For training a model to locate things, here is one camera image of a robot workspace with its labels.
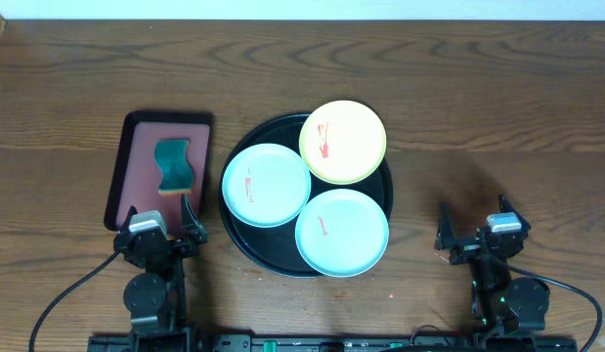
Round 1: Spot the green yellow sponge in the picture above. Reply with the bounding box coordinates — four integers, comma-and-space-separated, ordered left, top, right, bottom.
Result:
153, 139, 194, 195

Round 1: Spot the rectangular red black tray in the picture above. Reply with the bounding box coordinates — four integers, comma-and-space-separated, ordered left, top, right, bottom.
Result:
104, 110, 214, 235

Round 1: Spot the light blue plate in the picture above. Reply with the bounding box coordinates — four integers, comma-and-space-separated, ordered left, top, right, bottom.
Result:
221, 143, 311, 228
294, 189, 389, 278

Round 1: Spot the yellow plate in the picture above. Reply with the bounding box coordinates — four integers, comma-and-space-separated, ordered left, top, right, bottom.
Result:
299, 100, 387, 185

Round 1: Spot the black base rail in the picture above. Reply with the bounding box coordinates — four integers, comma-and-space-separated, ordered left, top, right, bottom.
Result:
87, 334, 477, 352

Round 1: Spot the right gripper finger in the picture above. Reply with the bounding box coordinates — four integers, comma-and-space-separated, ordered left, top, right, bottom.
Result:
498, 194, 530, 228
436, 203, 455, 241

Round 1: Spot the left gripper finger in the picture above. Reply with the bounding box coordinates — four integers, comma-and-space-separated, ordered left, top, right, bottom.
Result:
181, 195, 203, 234
119, 205, 138, 231

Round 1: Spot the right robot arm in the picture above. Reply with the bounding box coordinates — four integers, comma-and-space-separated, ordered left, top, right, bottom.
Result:
434, 195, 550, 349

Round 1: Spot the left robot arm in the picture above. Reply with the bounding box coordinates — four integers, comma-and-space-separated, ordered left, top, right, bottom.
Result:
113, 196, 207, 351

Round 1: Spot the light blue plate front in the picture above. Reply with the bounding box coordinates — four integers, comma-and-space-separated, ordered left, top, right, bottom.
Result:
294, 189, 389, 278

